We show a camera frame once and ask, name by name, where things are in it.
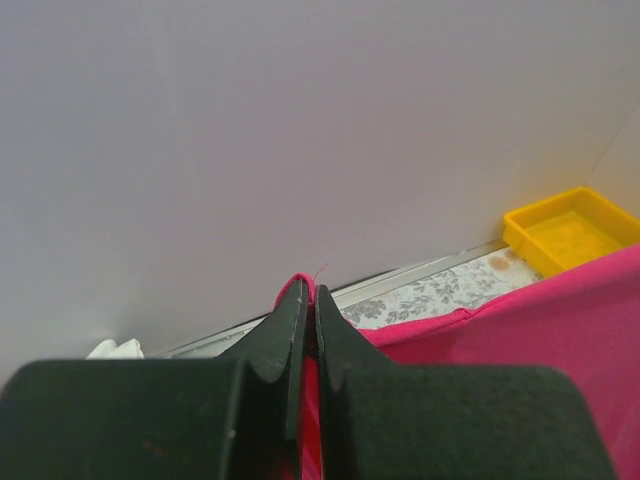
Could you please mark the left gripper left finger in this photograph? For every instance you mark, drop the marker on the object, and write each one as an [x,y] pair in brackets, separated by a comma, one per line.
[234,416]

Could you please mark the magenta t shirt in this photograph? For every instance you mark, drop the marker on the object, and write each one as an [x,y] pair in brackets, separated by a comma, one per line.
[583,323]

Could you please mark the yellow plastic bin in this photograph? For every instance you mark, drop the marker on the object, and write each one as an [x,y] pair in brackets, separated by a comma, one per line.
[568,230]

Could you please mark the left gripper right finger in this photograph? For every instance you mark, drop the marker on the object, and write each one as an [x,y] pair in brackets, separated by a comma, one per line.
[383,420]

